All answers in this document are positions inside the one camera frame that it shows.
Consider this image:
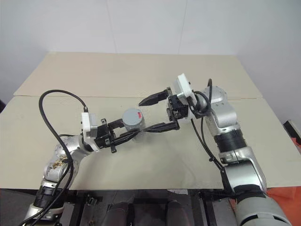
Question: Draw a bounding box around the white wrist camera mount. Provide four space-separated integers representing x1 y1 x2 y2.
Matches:
172 73 197 121
80 112 100 153

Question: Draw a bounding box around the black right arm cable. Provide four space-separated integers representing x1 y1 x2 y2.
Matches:
188 78 238 196

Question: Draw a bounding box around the clear jar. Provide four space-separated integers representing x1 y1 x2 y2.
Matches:
125 124 147 144

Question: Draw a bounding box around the grey cylindrical can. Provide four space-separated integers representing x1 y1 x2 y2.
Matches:
122 107 145 131

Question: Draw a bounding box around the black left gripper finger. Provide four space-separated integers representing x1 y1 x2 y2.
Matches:
108 120 126 129
113 130 141 145

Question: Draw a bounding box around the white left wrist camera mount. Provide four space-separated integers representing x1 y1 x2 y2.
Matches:
80 112 100 153

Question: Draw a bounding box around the black metal table frame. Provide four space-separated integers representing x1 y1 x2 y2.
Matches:
63 188 237 226

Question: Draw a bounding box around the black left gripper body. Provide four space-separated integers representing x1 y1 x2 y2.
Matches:
94 119 118 154

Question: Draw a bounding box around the dark rounded shape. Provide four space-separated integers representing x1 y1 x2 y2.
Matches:
164 200 187 226

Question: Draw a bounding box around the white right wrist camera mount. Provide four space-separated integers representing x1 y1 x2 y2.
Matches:
172 73 197 121

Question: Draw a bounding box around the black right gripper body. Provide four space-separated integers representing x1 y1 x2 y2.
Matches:
166 87 189 123

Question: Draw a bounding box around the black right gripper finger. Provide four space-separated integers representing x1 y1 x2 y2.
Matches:
142 121 181 133
138 89 170 107

